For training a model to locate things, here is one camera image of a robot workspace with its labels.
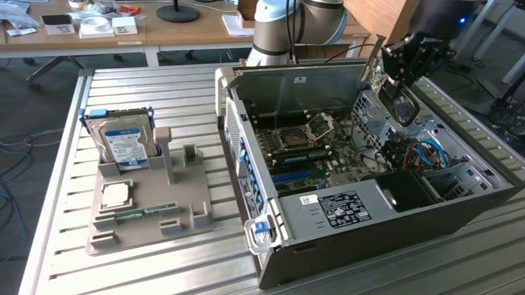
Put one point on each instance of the flat white box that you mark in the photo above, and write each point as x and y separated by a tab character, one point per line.
96	34

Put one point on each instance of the silver disk bay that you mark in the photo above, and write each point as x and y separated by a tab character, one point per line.
472	179

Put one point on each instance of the NVIDIA graphics card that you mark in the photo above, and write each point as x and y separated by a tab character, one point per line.
403	110

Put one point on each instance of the black and white box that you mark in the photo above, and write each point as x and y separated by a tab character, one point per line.
57	20

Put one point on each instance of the clear plastic bag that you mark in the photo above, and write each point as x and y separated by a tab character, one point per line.
16	15

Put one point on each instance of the small beige tape roll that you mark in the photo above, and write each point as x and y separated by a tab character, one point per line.
72	3

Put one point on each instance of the black drive box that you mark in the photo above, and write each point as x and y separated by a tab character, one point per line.
406	190

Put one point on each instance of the blue expansion slot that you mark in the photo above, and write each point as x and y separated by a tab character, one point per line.
289	175
293	181

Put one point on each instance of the green RAM stick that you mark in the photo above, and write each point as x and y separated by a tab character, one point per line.
135	211

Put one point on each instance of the cardboard box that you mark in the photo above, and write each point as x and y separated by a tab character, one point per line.
243	12

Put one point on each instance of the white cube box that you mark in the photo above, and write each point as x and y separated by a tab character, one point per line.
123	26

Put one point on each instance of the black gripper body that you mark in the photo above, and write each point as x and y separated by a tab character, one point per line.
442	21

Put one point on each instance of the white tape roll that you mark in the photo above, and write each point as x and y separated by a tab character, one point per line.
88	24

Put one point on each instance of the bag of small items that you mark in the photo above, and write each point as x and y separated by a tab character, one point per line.
102	7

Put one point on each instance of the green motherboard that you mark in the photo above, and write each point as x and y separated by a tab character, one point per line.
349	153

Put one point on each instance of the CPU socket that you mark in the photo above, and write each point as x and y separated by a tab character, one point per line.
293	138

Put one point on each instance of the open PC case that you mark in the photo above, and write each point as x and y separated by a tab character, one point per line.
410	239

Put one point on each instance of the metal socket cover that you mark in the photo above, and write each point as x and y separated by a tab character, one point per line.
323	121

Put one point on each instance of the silver power supply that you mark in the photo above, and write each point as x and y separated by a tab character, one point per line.
303	215

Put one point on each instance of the hard disk in blue carrier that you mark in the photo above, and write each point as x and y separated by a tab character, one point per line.
123	144

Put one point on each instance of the white paper stack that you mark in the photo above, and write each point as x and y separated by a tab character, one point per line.
235	30

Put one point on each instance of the RAM stick with black label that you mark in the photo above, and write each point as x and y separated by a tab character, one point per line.
299	157

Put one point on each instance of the wooden cabinet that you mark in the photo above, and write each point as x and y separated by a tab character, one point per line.
377	18

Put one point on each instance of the orange small parts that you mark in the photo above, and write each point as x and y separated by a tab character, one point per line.
130	10

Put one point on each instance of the grey chipset heatsink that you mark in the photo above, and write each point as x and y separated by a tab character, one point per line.
338	179

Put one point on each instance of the silver CPU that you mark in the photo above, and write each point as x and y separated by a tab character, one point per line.
116	196

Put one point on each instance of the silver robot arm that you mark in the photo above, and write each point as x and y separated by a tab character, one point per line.
270	30

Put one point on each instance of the wooden desk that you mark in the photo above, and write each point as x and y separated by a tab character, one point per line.
184	33

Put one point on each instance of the grey parts rack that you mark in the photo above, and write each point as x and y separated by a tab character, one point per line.
184	190

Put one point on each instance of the white paper tag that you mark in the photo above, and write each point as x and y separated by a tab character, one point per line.
20	31

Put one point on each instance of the black lamp base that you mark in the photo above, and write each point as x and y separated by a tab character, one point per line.
178	14

